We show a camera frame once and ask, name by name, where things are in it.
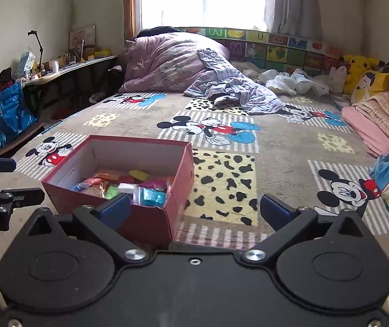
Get white clay bag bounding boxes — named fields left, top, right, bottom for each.
left=117, top=183, right=139, bottom=194

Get blue clay bag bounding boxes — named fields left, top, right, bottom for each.
left=141, top=187, right=166, bottom=207

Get yellow clay bag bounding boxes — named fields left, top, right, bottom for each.
left=129, top=169, right=150, bottom=182

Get blue plastic shopping bag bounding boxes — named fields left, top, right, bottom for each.
left=0, top=83, right=37, bottom=148

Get Mickey Mouse bed blanket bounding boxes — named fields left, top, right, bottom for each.
left=0, top=89, right=389, bottom=314

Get red cardboard box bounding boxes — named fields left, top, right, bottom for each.
left=42, top=135, right=195, bottom=246

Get folded pink brown blankets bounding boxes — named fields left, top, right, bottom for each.
left=342, top=92, right=389, bottom=158

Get white clothes pile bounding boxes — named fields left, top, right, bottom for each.
left=242, top=63, right=330, bottom=97

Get yellow Pikachu plush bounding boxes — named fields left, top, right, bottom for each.
left=339, top=55, right=389, bottom=104

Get colourful alphabet foam mat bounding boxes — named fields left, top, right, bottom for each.
left=180, top=27, right=342, bottom=76

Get purple floral quilt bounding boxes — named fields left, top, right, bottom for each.
left=119, top=32, right=285, bottom=115

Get grey window curtain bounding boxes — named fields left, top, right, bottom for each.
left=264, top=0, right=323, bottom=40

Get cluttered wall shelf desk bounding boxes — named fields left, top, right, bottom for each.
left=22, top=25, right=118, bottom=114

